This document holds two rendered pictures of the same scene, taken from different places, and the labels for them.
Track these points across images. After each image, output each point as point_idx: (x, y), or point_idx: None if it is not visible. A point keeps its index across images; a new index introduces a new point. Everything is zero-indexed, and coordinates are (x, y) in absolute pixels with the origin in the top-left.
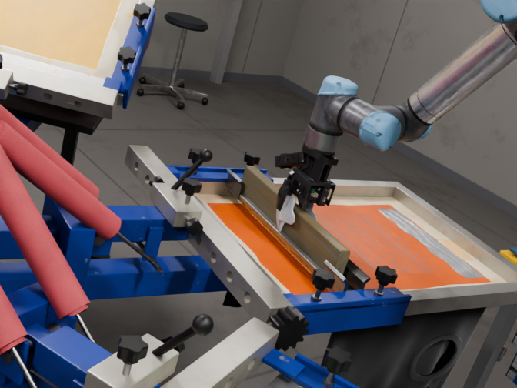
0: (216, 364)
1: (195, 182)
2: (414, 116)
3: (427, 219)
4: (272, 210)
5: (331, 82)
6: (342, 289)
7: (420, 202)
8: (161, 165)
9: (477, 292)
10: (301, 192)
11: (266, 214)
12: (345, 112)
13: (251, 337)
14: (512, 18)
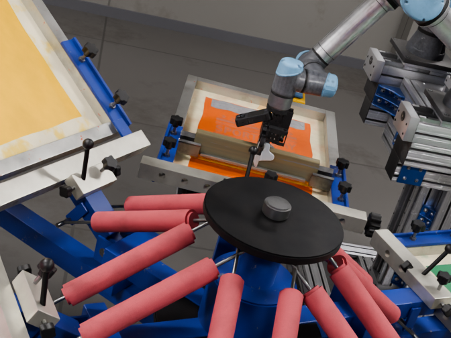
0: (413, 262)
1: (273, 173)
2: (325, 64)
3: (233, 96)
4: (240, 155)
5: (294, 67)
6: (331, 184)
7: (221, 85)
8: (181, 166)
9: (335, 139)
10: (279, 138)
11: (233, 159)
12: (309, 82)
13: (392, 241)
14: (430, 19)
